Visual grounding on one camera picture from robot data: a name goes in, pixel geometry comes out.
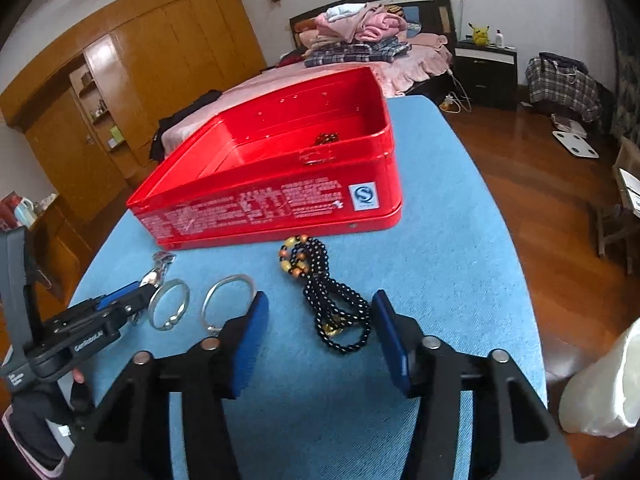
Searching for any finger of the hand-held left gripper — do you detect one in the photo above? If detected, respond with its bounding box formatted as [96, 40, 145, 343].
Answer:
[95, 281, 143, 309]
[47, 286, 157, 336]

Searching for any white bathroom scale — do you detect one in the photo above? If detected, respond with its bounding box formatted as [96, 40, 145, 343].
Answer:
[552, 130, 601, 159]

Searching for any small wooden stool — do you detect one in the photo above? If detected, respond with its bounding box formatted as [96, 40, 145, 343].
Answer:
[612, 135, 640, 171]

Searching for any dark floral curtain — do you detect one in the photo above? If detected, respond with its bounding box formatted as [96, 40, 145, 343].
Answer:
[570, 0, 640, 146]

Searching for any black nightstand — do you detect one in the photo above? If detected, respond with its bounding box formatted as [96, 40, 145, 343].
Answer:
[454, 41, 518, 109]

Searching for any white booklet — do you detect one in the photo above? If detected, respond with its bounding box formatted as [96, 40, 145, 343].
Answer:
[617, 167, 640, 211]

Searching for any person's left hand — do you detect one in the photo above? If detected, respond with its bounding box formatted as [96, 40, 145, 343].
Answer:
[12, 367, 96, 466]

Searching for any bed with pink bedspread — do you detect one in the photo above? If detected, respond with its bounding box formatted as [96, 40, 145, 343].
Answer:
[150, 0, 458, 161]

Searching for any white garment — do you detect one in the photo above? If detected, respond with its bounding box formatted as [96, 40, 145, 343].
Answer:
[326, 3, 366, 23]

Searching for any red tin box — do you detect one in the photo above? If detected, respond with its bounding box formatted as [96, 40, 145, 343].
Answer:
[125, 65, 403, 252]

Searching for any black garment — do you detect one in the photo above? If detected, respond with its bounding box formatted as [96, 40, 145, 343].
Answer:
[150, 90, 223, 161]

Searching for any blue tablecloth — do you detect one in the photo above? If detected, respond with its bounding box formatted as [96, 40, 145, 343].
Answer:
[65, 95, 546, 480]

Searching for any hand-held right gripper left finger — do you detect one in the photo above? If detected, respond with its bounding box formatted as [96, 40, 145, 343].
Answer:
[62, 290, 271, 480]

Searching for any wooden desk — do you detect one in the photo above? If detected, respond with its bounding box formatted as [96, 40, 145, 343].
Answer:
[0, 195, 96, 321]

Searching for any plaid folded blanket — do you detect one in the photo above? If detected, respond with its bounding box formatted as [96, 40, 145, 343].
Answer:
[304, 37, 413, 68]

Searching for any wooden wardrobe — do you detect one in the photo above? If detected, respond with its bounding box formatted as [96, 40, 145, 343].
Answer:
[0, 0, 268, 226]

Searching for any silver bangle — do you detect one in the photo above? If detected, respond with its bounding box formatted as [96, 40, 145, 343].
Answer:
[147, 278, 191, 332]

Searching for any plaid bag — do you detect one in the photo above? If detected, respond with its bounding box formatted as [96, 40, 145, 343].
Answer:
[525, 52, 603, 123]

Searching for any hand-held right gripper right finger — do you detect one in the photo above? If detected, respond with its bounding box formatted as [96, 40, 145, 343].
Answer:
[371, 289, 581, 480]

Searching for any silver keychain clasp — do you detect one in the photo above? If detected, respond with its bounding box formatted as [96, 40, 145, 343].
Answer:
[129, 251, 177, 326]

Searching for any pile of pink clothes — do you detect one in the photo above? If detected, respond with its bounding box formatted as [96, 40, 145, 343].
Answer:
[315, 2, 408, 43]

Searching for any black bead necklace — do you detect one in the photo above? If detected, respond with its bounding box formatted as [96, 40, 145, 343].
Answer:
[278, 237, 373, 356]

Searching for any blue white kettle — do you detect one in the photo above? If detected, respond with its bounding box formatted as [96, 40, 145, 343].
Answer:
[14, 197, 38, 228]

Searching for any silver ring with ball charm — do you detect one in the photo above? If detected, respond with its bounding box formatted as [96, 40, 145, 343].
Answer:
[200, 273, 257, 335]

